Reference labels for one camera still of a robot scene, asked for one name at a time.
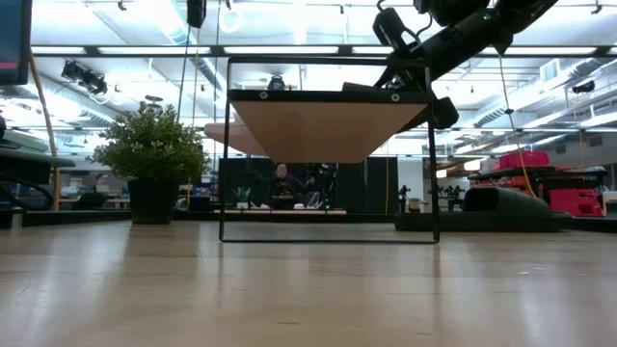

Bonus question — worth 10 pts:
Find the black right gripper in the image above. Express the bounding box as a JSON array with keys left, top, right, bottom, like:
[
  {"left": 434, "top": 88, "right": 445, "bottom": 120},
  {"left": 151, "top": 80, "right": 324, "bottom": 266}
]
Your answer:
[{"left": 374, "top": 45, "right": 435, "bottom": 93}]

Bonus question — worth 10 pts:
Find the black partition panel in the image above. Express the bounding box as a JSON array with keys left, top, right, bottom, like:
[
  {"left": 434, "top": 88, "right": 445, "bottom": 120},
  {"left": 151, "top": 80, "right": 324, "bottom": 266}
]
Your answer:
[{"left": 219, "top": 156, "right": 400, "bottom": 216}]

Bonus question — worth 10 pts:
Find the small black tripod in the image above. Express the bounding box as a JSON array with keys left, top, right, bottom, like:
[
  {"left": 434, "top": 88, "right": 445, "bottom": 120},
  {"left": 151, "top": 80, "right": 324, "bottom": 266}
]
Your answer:
[{"left": 397, "top": 184, "right": 412, "bottom": 213}]

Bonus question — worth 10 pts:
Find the person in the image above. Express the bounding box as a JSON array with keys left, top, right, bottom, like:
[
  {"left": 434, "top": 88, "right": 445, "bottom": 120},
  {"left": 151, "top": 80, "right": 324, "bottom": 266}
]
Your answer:
[{"left": 266, "top": 162, "right": 310, "bottom": 211}]

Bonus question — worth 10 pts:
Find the red plastic bin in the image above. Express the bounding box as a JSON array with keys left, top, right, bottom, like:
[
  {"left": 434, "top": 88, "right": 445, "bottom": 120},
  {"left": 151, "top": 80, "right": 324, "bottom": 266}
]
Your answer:
[
  {"left": 489, "top": 150, "right": 550, "bottom": 173},
  {"left": 548, "top": 187, "right": 607, "bottom": 218}
]

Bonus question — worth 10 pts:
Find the light background table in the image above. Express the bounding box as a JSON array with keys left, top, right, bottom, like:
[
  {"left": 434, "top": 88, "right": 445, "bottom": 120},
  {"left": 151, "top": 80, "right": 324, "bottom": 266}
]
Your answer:
[{"left": 214, "top": 207, "right": 348, "bottom": 216}]

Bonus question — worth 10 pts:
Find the small background plant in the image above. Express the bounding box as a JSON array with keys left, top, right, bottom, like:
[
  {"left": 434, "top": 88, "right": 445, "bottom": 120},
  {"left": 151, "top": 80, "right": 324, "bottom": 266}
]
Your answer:
[{"left": 232, "top": 186, "right": 253, "bottom": 210}]

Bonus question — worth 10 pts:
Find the green plant in black pot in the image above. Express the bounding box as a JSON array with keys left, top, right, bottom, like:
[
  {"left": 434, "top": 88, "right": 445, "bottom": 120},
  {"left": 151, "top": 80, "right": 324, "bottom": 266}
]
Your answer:
[{"left": 89, "top": 100, "right": 212, "bottom": 226}]

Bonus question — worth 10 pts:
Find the overhead light bar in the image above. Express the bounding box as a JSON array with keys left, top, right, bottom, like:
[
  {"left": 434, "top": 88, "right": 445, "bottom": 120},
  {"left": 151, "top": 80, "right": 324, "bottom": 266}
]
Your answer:
[{"left": 29, "top": 44, "right": 617, "bottom": 59}]

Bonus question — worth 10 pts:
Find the ceiling spotlight cluster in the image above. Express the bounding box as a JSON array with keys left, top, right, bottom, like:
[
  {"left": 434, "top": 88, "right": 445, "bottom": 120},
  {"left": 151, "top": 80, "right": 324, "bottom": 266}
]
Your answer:
[{"left": 60, "top": 60, "right": 110, "bottom": 96}]

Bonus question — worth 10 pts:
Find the black office chair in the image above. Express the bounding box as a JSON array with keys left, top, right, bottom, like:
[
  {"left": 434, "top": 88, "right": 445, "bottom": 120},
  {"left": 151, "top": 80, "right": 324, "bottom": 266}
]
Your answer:
[{"left": 71, "top": 191, "right": 111, "bottom": 212}]

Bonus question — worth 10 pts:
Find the dark monitor screen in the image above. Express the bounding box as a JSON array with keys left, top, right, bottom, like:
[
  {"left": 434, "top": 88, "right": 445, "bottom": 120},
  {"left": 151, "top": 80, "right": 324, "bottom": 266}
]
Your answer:
[{"left": 0, "top": 0, "right": 34, "bottom": 87}]

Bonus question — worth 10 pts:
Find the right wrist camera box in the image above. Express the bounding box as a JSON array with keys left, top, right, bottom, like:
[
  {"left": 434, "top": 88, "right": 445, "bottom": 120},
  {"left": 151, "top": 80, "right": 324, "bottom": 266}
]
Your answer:
[{"left": 372, "top": 6, "right": 412, "bottom": 50}]

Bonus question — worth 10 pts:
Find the wooden shelf with black frame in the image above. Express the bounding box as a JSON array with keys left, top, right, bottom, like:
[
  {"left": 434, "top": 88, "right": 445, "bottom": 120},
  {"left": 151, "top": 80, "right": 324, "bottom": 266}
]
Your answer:
[{"left": 219, "top": 56, "right": 442, "bottom": 245}]

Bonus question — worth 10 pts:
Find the thin yellow cable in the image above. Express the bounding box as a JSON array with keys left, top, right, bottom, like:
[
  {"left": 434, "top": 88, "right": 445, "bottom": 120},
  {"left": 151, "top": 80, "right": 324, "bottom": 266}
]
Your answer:
[{"left": 495, "top": 52, "right": 537, "bottom": 198}]

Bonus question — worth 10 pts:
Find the yellow hose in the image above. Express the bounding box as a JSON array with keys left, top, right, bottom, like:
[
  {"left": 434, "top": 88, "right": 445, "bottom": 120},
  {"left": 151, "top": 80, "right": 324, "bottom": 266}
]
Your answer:
[{"left": 27, "top": 47, "right": 63, "bottom": 212}]

